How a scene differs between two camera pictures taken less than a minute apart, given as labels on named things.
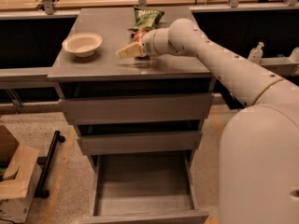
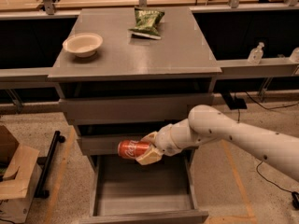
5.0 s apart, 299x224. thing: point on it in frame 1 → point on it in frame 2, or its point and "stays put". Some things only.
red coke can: (138, 34) → (133, 148)
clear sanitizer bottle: (255, 54) stays put
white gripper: (149, 45) → (163, 139)
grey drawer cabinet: (139, 119) stays put
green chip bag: (146, 18) stays put
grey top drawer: (177, 109) stays put
